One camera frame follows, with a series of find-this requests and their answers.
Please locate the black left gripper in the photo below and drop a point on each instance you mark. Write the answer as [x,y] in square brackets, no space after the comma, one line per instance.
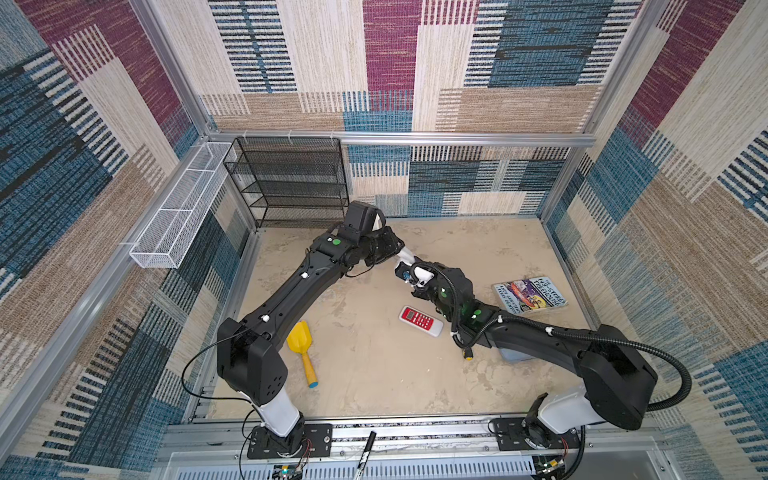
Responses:
[391,249]

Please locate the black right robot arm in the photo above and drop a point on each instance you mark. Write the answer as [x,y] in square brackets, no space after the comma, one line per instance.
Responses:
[621,380]

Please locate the black marker pen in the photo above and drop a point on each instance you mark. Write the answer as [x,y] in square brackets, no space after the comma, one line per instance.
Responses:
[362,463]

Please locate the white mesh wall basket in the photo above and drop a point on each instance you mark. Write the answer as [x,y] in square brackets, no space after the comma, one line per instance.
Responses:
[167,238]

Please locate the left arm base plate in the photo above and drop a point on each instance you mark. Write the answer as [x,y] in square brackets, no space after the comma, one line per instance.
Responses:
[315,438]

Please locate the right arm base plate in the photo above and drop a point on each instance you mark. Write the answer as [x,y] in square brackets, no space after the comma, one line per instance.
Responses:
[516,434]

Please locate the red white remote control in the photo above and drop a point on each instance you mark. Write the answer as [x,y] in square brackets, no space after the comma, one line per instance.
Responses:
[421,321]

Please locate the colourful magazine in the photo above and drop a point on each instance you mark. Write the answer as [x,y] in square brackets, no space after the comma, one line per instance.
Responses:
[531,294]

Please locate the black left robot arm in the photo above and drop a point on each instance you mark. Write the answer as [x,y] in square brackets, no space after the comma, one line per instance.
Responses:
[248,350]

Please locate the black wire shelf rack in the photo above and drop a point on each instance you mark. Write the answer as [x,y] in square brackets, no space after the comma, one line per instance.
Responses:
[286,182]

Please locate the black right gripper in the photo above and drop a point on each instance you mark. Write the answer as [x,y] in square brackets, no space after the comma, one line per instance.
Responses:
[420,294]

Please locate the yellow toy shovel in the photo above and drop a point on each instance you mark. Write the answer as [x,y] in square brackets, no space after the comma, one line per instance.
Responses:
[299,341]

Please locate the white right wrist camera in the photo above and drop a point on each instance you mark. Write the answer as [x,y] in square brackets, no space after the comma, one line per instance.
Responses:
[417,277]

